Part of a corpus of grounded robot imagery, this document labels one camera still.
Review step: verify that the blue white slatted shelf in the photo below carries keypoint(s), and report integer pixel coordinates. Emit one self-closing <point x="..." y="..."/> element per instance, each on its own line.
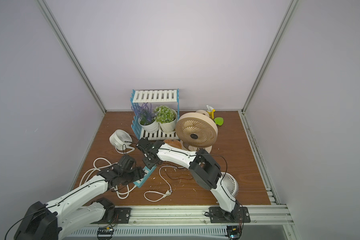
<point x="156" y="98"/>

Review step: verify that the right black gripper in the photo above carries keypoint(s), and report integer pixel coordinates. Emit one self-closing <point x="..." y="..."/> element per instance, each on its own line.
<point x="145" y="145"/>

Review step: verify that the lavender plant white pot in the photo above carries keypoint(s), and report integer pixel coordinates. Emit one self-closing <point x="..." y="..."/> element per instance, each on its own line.
<point x="146" y="117"/>

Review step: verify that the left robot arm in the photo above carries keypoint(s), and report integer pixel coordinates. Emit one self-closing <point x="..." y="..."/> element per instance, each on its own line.
<point x="60" y="217"/>

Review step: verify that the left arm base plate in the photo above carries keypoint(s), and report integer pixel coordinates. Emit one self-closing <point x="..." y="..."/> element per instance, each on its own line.
<point x="119" y="215"/>

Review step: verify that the teal power strip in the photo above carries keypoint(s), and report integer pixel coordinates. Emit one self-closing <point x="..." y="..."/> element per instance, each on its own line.
<point x="139" y="183"/>

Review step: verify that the large beige desk fan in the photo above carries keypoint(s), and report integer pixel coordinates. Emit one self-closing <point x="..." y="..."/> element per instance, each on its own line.
<point x="196" y="130"/>

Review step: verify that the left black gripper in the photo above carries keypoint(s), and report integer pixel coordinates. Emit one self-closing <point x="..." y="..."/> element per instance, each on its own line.
<point x="135" y="175"/>

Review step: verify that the green round object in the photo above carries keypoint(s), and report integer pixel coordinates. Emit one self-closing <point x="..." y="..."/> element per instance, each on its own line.
<point x="219" y="121"/>

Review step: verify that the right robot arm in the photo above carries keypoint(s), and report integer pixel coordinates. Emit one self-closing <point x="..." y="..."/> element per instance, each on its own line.
<point x="204" y="169"/>

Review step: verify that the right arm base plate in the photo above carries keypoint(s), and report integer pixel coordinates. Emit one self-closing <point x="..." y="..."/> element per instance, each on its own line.
<point x="217" y="215"/>

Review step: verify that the green plant white pot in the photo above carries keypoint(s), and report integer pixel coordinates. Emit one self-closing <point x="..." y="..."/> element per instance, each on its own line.
<point x="167" y="118"/>

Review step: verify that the small white fan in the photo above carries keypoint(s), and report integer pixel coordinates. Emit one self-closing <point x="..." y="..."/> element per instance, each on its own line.
<point x="121" y="141"/>
<point x="231" y="184"/>

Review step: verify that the yellow spray bottle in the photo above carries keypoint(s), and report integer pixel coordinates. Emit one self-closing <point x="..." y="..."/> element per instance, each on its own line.
<point x="211" y="112"/>

